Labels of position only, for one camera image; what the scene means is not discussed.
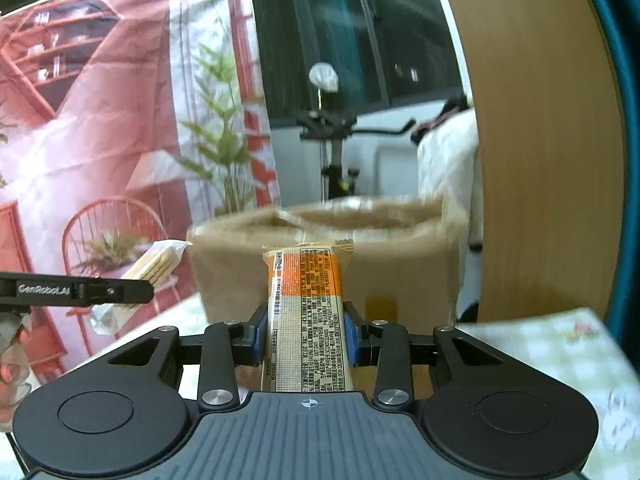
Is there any white quilted blanket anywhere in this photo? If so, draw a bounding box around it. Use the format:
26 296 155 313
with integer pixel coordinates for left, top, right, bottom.
416 107 484 248

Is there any orange wafer snack pack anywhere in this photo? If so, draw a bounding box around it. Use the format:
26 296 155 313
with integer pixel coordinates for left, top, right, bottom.
262 240 352 393

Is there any wooden board panel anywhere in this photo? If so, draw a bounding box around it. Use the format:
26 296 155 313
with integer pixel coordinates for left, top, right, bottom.
449 0 625 322

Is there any dark window frame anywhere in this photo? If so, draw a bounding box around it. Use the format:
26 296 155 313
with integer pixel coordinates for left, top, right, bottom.
253 0 462 126

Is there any green checked tablecloth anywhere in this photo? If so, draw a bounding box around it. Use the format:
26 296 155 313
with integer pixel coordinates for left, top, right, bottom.
0 291 640 480

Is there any gloved person hand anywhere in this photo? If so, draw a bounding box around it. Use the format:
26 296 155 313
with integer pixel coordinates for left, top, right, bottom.
0 312 32 432

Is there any brown cardboard box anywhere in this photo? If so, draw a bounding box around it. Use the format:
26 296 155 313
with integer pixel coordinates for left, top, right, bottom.
188 196 469 334

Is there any white plastic bag cover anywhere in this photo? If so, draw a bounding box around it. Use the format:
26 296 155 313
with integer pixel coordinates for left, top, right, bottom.
308 62 340 93

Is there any black exercise bike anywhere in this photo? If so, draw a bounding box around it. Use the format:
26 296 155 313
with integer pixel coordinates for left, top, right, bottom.
295 91 416 202

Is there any yellow wafer snack pack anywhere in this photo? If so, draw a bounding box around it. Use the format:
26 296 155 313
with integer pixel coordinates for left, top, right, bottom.
89 240 190 336

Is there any red printed backdrop cloth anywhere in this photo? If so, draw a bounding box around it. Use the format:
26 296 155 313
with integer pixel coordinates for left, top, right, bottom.
0 0 281 386

